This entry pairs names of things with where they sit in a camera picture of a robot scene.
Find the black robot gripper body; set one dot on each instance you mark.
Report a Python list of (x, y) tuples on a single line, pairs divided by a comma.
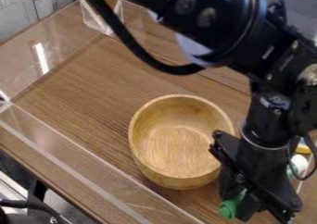
[(260, 169)]

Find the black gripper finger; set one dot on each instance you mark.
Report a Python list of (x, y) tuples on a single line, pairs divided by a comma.
[(248, 207), (229, 187)]

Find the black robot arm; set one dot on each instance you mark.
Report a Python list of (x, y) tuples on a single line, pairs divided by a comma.
[(245, 35)]

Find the green Expo marker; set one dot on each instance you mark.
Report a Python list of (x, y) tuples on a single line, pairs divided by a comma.
[(231, 205)]

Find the yellow blue fish toy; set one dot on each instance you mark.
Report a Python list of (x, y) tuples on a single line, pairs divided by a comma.
[(303, 148)]

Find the brown wooden bowl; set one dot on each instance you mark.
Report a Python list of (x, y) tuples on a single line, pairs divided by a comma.
[(170, 136)]

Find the black table leg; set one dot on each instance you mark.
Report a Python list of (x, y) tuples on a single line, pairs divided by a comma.
[(39, 190)]

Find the clear acrylic corner bracket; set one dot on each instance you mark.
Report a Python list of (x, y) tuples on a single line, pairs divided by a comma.
[(93, 19)]

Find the clear acrylic tray wall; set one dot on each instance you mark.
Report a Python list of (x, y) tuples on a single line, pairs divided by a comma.
[(76, 86)]

